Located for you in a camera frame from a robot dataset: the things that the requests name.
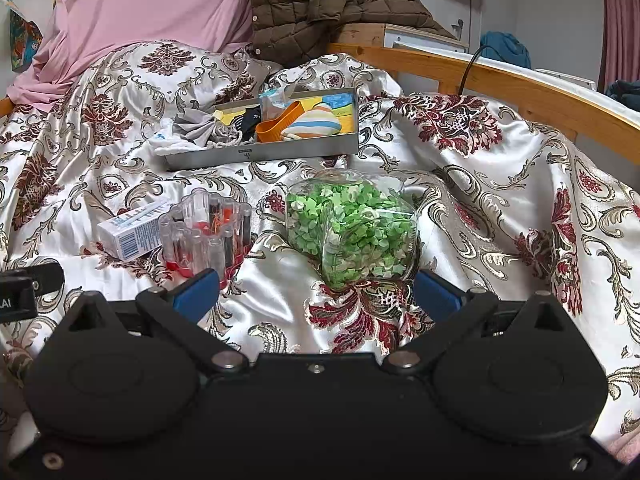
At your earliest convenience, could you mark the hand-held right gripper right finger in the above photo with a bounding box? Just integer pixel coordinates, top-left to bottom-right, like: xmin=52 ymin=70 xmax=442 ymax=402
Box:
xmin=382 ymin=268 xmax=573 ymax=374

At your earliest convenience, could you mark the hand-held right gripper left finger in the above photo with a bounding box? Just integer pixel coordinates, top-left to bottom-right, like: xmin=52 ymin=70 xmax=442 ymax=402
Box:
xmin=67 ymin=268 xmax=250 ymax=374

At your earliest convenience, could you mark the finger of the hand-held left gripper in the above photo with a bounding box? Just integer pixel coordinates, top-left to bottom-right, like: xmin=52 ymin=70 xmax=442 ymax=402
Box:
xmin=0 ymin=261 xmax=66 ymax=295

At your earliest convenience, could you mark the metal tray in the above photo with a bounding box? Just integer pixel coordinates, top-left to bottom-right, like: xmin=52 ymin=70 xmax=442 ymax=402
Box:
xmin=155 ymin=86 xmax=361 ymax=172

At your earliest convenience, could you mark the striped sock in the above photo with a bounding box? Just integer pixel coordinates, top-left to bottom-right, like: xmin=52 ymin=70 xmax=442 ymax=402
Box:
xmin=281 ymin=102 xmax=342 ymax=140

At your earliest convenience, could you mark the clear plastic organizer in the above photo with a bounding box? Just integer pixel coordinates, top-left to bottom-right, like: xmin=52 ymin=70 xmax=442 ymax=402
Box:
xmin=159 ymin=187 xmax=253 ymax=281

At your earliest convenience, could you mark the white carton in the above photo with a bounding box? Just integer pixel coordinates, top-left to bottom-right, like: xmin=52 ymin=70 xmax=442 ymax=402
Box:
xmin=96 ymin=197 xmax=173 ymax=262

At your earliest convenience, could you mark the clear bag of green paper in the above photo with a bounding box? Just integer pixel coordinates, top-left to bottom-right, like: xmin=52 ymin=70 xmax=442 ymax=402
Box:
xmin=286 ymin=169 xmax=420 ymax=292

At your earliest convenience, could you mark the patterned satin blanket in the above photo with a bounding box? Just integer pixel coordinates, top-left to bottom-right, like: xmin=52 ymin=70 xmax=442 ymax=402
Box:
xmin=0 ymin=40 xmax=640 ymax=461

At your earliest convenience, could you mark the grey cloth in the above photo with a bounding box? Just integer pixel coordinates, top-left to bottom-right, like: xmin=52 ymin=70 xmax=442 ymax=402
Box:
xmin=172 ymin=107 xmax=243 ymax=150

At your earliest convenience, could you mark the orange ribbed band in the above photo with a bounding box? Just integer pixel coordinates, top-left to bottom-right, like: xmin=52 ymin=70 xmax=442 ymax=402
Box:
xmin=255 ymin=101 xmax=306 ymax=143

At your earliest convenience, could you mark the cartoon print towel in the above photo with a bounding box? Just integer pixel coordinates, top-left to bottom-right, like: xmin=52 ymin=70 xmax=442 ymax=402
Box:
xmin=220 ymin=91 xmax=356 ymax=136

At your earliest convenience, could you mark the pale blue cloth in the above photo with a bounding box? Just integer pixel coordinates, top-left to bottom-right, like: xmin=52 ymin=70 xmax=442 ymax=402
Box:
xmin=260 ymin=85 xmax=301 ymax=121

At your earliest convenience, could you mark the white panel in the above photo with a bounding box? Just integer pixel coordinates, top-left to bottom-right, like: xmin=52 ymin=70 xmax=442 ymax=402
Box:
xmin=395 ymin=40 xmax=640 ymax=111

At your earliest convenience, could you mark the teal cloth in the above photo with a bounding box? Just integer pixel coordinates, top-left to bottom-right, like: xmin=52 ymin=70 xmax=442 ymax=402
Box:
xmin=480 ymin=31 xmax=532 ymax=69

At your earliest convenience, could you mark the dark cloth pile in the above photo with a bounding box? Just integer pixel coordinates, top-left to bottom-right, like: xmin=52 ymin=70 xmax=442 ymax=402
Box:
xmin=605 ymin=80 xmax=640 ymax=106

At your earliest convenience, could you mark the pink pillow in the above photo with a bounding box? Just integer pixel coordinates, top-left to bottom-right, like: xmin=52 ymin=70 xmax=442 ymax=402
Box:
xmin=6 ymin=0 xmax=256 ymax=113

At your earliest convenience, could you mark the white cabinet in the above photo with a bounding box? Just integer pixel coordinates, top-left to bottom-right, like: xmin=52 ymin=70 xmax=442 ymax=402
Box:
xmin=407 ymin=0 xmax=488 ymax=46

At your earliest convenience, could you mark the brown puffer jacket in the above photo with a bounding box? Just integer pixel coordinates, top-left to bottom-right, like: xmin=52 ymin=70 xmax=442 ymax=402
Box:
xmin=249 ymin=0 xmax=456 ymax=68

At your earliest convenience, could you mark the red curtain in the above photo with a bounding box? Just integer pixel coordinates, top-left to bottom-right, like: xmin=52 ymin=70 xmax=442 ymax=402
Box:
xmin=601 ymin=0 xmax=636 ymax=92

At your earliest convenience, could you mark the black cable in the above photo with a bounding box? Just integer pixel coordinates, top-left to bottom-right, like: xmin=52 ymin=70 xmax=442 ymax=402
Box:
xmin=459 ymin=45 xmax=496 ymax=96

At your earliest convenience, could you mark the wooden bed frame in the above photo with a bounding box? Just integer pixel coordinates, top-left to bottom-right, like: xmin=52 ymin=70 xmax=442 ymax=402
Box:
xmin=0 ymin=42 xmax=640 ymax=153

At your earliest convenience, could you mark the large wall poster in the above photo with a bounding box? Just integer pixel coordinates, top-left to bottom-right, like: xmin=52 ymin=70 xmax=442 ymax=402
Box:
xmin=2 ymin=0 xmax=45 ymax=73

